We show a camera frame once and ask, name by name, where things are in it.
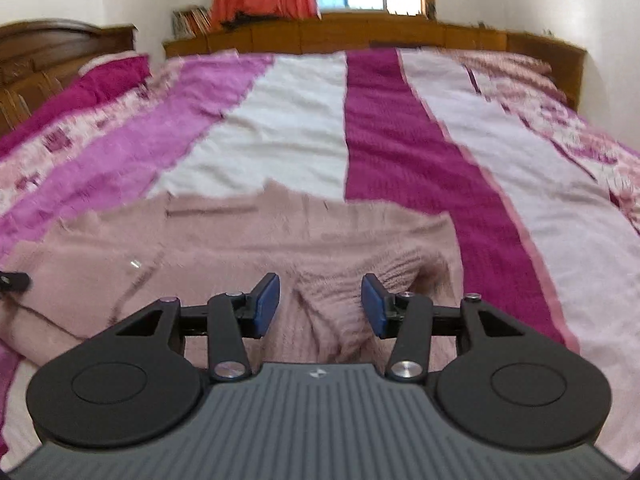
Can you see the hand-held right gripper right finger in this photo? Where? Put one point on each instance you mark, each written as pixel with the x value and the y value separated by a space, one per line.
pixel 372 305

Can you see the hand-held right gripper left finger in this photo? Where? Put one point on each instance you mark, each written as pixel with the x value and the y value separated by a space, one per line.
pixel 268 305

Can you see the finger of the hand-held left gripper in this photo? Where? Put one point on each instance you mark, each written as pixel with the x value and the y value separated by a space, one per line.
pixel 12 282

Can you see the pink knit sweater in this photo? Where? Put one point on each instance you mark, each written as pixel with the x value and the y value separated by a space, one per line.
pixel 225 245

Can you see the striped floral bedspread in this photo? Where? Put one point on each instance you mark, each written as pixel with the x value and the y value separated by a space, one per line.
pixel 400 150

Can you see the magenta pillow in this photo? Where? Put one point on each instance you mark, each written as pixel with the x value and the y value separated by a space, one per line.
pixel 85 90

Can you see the dark wooden headboard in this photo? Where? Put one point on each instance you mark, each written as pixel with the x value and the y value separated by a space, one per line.
pixel 45 55

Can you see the pink textured pillow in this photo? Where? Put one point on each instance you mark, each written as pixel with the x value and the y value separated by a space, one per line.
pixel 520 72

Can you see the dark cloth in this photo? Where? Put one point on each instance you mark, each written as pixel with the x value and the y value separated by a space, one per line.
pixel 245 21

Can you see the row of books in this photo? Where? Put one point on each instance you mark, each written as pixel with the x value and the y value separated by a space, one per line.
pixel 192 22

